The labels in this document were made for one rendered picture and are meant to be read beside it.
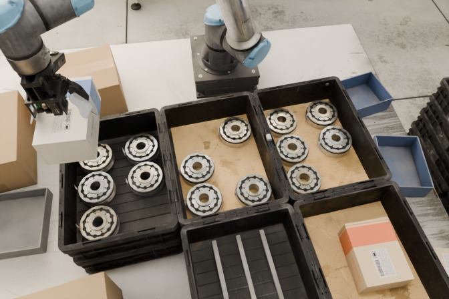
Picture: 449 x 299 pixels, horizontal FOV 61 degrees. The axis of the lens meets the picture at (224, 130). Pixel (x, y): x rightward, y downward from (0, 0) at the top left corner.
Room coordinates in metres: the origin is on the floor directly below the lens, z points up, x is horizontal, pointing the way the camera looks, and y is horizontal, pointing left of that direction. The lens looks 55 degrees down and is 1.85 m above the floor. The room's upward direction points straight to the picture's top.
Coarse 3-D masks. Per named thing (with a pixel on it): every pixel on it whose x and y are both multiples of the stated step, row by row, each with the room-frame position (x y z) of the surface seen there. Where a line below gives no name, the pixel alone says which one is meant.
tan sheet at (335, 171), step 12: (288, 108) 0.81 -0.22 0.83; (300, 108) 0.81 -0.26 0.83; (300, 120) 0.76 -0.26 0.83; (336, 120) 0.76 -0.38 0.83; (300, 132) 0.71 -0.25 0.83; (312, 132) 0.71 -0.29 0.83; (312, 144) 0.66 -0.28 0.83; (312, 156) 0.62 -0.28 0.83; (324, 156) 0.62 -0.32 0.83; (348, 156) 0.62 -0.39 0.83; (288, 168) 0.58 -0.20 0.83; (324, 168) 0.58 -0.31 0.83; (336, 168) 0.58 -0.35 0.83; (348, 168) 0.58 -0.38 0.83; (360, 168) 0.58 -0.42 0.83; (324, 180) 0.53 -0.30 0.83; (336, 180) 0.53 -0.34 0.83; (348, 180) 0.53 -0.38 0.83; (360, 180) 0.53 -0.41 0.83
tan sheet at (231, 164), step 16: (176, 128) 0.73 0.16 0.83; (192, 128) 0.73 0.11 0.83; (208, 128) 0.73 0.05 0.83; (176, 144) 0.66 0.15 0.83; (192, 144) 0.66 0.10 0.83; (208, 144) 0.66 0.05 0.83; (224, 144) 0.66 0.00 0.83; (256, 144) 0.67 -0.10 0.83; (176, 160) 0.60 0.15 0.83; (224, 160) 0.60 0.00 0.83; (240, 160) 0.60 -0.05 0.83; (256, 160) 0.60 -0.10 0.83; (224, 176) 0.55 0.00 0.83; (240, 176) 0.55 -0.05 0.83; (224, 192) 0.49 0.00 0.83; (256, 192) 0.49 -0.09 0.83; (272, 192) 0.49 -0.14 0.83; (224, 208) 0.44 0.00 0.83
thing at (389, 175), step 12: (288, 84) 0.83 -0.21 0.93; (300, 84) 0.83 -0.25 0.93; (348, 96) 0.78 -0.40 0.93; (264, 120) 0.69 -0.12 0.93; (360, 120) 0.69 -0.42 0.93; (372, 144) 0.60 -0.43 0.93; (276, 156) 0.56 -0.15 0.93; (384, 168) 0.52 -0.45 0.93; (288, 180) 0.48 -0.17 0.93; (372, 180) 0.49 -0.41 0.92; (384, 180) 0.48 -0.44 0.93; (288, 192) 0.45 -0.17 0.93; (312, 192) 0.45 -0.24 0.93; (324, 192) 0.45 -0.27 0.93
